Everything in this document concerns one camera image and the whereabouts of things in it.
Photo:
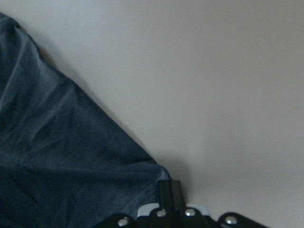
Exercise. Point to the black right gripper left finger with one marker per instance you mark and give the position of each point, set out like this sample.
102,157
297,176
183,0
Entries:
165,194

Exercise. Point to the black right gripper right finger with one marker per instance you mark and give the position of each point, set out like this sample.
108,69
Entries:
177,196

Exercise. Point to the black graphic t-shirt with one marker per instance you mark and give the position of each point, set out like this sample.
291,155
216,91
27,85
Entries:
64,163

